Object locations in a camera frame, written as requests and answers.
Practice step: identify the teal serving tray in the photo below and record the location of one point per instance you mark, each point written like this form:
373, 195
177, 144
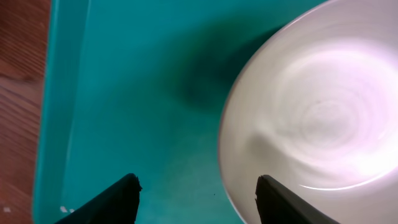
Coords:
138, 86

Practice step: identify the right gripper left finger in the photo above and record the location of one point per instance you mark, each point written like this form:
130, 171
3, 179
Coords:
118, 204

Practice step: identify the pale green bowl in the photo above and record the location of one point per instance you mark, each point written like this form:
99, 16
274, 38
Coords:
316, 109

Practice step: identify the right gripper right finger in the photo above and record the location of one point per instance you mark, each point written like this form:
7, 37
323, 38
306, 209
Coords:
277, 204

